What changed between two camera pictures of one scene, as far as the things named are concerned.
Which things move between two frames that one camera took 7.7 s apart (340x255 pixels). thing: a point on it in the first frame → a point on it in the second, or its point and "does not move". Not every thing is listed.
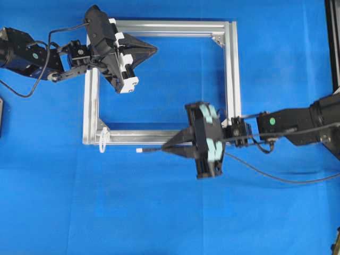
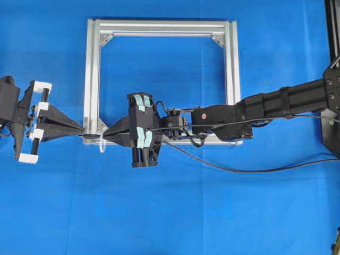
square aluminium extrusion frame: (96, 133) does not move
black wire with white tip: (142, 150) → (99, 136)
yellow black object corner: (335, 247) does not move
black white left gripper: (113, 65) → (35, 100)
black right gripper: (206, 131) → (146, 146)
